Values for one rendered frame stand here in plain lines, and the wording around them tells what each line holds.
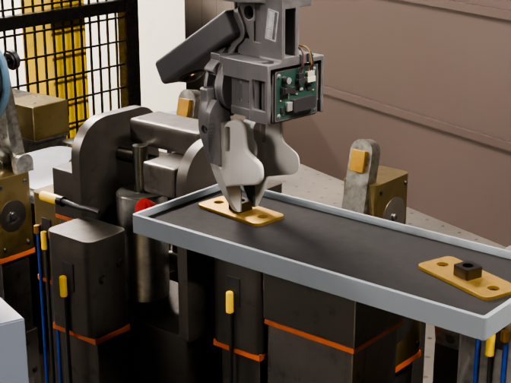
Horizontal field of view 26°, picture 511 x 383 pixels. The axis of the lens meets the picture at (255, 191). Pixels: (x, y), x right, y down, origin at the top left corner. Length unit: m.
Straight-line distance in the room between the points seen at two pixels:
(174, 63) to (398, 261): 0.28
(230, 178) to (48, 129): 0.97
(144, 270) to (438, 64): 2.97
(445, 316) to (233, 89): 0.29
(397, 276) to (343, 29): 3.71
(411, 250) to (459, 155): 3.19
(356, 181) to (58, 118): 0.64
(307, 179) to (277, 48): 1.75
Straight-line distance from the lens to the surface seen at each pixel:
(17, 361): 1.01
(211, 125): 0.99
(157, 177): 1.22
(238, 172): 1.01
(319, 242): 0.98
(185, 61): 1.03
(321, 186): 2.64
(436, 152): 4.24
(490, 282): 0.90
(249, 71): 0.96
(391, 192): 1.55
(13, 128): 1.57
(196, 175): 1.18
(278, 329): 1.00
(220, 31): 0.99
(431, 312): 0.85
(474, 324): 0.84
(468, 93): 4.07
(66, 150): 1.87
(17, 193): 1.58
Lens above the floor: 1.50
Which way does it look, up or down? 18 degrees down
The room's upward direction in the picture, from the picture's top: straight up
